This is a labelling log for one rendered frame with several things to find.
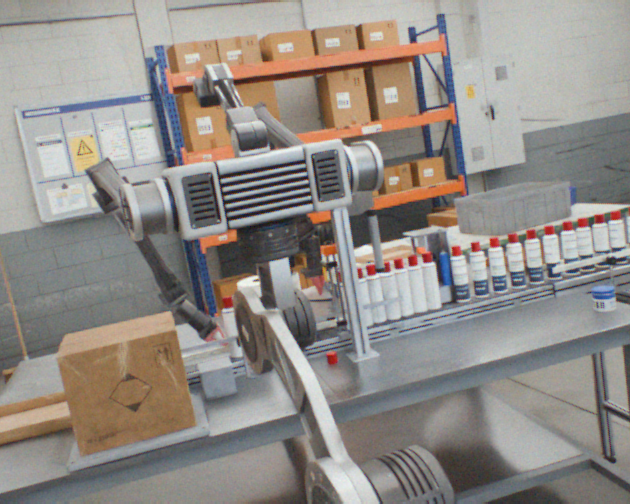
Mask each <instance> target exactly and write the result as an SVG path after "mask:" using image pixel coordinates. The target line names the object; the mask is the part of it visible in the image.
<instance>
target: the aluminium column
mask: <svg viewBox="0 0 630 504"><path fill-rule="evenodd" d="M330 216H331V222H332V227H333V233H334V239H335V245H336V251H337V257H338V263H339V269H340V275H341V280H342V286H343V292H344V298H345V304H346V310H347V316H348V322H349V328H350V333H351V339H352V345H353V351H354V355H355V356H357V357H358V358H359V357H363V356H367V355H371V351H370V345H369V339H368V333H367V327H366V321H365V315H364V309H363V303H362V297H361V291H360V285H359V279H358V272H357V266H356V260H355V254H354V248H353V242H352V236H351V230H350V224H349V218H348V212H347V210H346V209H345V210H341V211H336V212H332V211H330Z"/></svg>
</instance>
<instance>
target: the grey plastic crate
mask: <svg viewBox="0 0 630 504"><path fill-rule="evenodd" d="M569 187H570V183H569V182H533V183H521V184H517V185H513V186H509V187H504V188H500V189H496V190H492V191H488V192H483V193H479V194H475V195H471V196H467V197H462V198H458V199H454V204H455V205H456V212H457V220H458V227H459V231H460V233H463V234H476V235H488V236H503V235H507V234H509V233H514V232H518V231H521V230H525V229H529V228H532V227H536V226H540V225H543V224H547V223H550V222H554V221H558V220H561V219H565V218H569V217H571V215H572V210H571V201H570V192H569Z"/></svg>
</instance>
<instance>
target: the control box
mask: <svg viewBox="0 0 630 504"><path fill-rule="evenodd" d="M351 197H352V203H351V205H350V206H346V210H347V212H348V216H353V215H360V214H362V213H363V212H365V211H367V210H369V209H370V208H372V207H374V201H373V195H372V191H371V192H365V191H358V192H356V193H355V194H354V195H352V196H351Z"/></svg>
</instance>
